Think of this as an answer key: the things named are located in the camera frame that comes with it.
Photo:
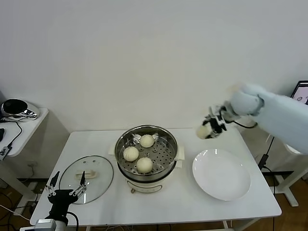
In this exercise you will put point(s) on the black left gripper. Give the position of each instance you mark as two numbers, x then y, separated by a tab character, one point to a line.
61	198

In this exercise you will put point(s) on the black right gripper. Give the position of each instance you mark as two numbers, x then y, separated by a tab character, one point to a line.
220	122

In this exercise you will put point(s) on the white steamed baozi bun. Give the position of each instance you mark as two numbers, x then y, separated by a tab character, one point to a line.
147	141
144	165
131	154
202	132

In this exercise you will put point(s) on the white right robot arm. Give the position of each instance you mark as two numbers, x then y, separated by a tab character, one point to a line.
284	115

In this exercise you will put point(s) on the perforated steel steamer basket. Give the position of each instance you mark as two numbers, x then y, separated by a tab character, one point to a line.
163	154

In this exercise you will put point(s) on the white round plate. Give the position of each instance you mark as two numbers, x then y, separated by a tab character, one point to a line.
221	175

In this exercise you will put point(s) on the white side table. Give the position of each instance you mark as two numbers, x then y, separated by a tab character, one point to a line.
292	199
31	130

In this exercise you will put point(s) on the small black labelled adapter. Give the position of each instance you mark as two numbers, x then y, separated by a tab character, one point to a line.
3	152

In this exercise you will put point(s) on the cream electric cooker pot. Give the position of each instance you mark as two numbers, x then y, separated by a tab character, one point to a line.
144	187

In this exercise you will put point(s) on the black computer mouse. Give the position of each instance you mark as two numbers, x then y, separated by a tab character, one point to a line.
2	134

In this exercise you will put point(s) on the dark gray open laptop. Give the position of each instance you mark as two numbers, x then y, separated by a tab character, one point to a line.
302	92

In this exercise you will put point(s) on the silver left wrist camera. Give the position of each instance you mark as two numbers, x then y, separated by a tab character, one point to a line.
45	225

